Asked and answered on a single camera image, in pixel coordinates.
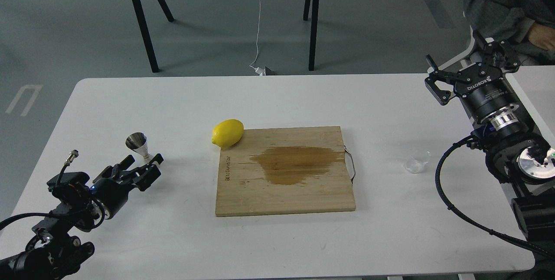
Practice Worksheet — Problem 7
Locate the person's bare hand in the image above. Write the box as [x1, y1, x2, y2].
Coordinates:
[526, 23, 555, 51]

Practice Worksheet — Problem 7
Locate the white chair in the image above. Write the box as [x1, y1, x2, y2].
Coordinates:
[438, 37, 494, 76]

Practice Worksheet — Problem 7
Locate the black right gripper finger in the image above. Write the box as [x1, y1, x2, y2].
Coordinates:
[473, 30, 521, 72]
[424, 55, 465, 106]

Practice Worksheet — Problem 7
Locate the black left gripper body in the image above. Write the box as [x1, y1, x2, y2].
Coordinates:
[90, 165, 139, 219]

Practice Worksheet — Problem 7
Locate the white side table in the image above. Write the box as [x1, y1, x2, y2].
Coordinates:
[506, 65, 555, 148]

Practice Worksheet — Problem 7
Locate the clear plastic measuring cup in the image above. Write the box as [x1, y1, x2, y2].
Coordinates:
[403, 147, 431, 174]

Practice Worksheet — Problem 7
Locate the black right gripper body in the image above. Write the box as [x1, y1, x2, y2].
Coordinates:
[457, 64, 520, 124]

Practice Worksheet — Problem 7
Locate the wooden cutting board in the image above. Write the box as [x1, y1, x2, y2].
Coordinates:
[215, 126, 356, 217]

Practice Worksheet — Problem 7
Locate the yellow lemon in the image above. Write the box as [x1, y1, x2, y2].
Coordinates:
[211, 119, 244, 149]

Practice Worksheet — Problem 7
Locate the white hanging cable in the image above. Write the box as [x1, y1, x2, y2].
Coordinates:
[249, 0, 266, 75]

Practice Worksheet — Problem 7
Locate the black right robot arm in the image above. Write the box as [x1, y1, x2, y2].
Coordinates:
[424, 29, 554, 260]

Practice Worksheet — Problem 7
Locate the seated person in grey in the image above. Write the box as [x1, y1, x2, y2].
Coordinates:
[463, 0, 555, 65]

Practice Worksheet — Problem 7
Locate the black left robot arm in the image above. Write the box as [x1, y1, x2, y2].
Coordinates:
[1, 150, 164, 280]

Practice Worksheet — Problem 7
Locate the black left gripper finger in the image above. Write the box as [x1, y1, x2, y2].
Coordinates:
[129, 153, 164, 192]
[104, 154, 135, 176]

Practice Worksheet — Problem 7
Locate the steel double jigger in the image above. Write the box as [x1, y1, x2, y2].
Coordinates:
[125, 132, 150, 160]

